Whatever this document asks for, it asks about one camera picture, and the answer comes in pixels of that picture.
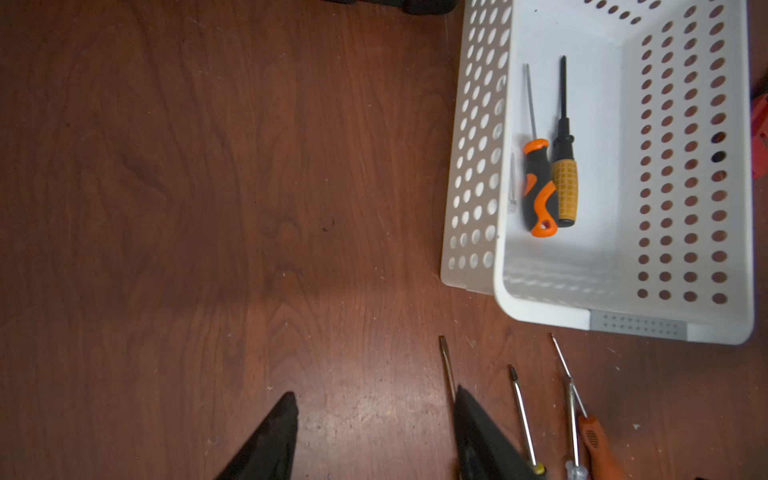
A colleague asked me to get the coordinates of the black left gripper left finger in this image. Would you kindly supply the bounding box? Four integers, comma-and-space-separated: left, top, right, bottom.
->
216, 391, 299, 480

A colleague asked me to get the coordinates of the black plastic tool case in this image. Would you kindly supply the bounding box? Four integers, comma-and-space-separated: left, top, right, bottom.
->
327, 0, 459, 16

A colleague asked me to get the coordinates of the orange grey handle screwdriver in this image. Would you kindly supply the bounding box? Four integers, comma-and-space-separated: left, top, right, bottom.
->
550, 334, 629, 480

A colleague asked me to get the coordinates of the red pipe wrench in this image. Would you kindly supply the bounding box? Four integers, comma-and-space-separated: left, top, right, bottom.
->
750, 93, 768, 179

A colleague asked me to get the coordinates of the white perforated plastic bin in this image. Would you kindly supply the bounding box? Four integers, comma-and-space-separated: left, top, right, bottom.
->
440, 1, 755, 345

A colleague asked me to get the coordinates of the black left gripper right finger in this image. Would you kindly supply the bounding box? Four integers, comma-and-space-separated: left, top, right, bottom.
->
453, 386, 538, 480

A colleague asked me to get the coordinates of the clear pink handle screwdriver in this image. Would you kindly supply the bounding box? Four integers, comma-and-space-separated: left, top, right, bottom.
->
565, 379, 589, 480

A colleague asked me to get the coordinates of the orange black handle screwdriver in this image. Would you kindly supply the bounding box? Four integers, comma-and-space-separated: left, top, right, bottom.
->
522, 64, 559, 238

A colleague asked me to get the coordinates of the black yellow handle screwdriver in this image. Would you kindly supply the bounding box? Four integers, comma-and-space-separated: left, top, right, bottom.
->
439, 335, 456, 403

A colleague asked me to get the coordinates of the black green handle screwdriver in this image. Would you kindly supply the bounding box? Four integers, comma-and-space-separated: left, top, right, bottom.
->
507, 364, 547, 479

